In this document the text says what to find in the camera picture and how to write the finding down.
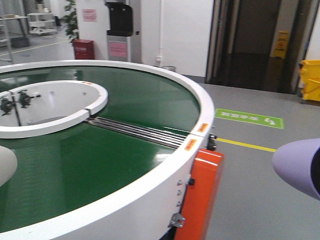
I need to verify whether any black bearing mount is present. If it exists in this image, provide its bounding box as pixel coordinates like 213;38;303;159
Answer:
0;98;13;116
18;89;42;108

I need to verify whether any yellow mop bucket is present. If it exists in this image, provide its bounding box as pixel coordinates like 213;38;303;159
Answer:
299;60;320;102

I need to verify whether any beige plastic cup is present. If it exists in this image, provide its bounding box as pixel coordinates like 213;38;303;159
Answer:
0;146;18;186

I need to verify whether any lavender plastic cup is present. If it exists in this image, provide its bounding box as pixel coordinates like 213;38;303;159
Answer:
272;138;320;200

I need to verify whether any orange conveyor motor cover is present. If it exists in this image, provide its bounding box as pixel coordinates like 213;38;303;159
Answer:
174;148;224;240

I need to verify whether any white inner conveyor ring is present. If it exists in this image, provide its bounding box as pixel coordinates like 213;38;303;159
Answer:
0;79;109;140

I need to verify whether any black storage crate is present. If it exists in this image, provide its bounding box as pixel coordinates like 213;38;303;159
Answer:
10;37;30;48

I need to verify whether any yellow wet floor sign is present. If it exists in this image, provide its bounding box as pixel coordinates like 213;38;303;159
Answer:
271;31;290;59

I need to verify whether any green circular conveyor belt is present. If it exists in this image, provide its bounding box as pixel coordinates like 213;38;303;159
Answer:
0;66;200;232

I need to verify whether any wire mesh trash bin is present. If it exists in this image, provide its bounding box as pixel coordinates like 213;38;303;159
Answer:
161;65;176;72

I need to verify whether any red fire extinguisher cabinet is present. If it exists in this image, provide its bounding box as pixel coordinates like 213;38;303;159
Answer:
72;39;95;60

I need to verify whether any white utility cart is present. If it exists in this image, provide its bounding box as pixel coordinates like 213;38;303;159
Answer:
27;12;57;35

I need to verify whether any pink wall notice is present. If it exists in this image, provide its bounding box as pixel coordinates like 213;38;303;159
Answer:
82;8;97;22

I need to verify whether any green floor sign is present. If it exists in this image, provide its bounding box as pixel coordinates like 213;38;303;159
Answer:
215;108;284;129

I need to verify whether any white outer conveyor rim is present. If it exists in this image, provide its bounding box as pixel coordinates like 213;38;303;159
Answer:
0;60;215;240

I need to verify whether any black bearing mount left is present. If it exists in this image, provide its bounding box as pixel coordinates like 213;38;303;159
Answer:
0;98;13;116

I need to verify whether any steel conveyor rollers right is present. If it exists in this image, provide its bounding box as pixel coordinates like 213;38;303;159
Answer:
84;116;187;149

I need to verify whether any black bearing mount right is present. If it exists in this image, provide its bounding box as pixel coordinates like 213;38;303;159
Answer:
18;89;42;108

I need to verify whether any green potted plant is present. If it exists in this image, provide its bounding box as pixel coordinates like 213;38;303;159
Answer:
62;0;79;43

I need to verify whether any black silver water dispenser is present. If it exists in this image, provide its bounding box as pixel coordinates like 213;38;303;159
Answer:
105;0;133;62

